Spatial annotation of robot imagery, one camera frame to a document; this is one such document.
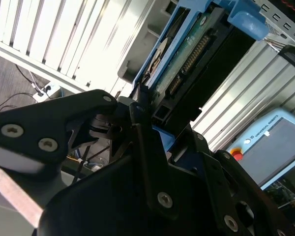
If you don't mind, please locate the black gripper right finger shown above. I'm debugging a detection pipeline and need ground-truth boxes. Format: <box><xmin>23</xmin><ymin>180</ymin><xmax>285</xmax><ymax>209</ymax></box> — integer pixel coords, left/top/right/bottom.
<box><xmin>192</xmin><ymin>134</ymin><xmax>295</xmax><ymax>236</ymax></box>

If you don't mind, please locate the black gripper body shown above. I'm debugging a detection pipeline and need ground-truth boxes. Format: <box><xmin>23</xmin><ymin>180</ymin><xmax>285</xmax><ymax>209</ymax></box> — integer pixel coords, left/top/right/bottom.
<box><xmin>36</xmin><ymin>153</ymin><xmax>220</xmax><ymax>236</ymax></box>

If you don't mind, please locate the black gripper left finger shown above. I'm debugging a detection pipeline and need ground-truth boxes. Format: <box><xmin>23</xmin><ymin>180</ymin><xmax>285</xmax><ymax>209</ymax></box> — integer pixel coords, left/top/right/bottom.
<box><xmin>0</xmin><ymin>83</ymin><xmax>174</xmax><ymax>220</ymax></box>

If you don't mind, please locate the hard disk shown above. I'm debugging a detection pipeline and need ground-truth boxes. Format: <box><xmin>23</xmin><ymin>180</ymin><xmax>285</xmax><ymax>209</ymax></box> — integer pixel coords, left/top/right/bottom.
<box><xmin>131</xmin><ymin>0</ymin><xmax>270</xmax><ymax>168</ymax></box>

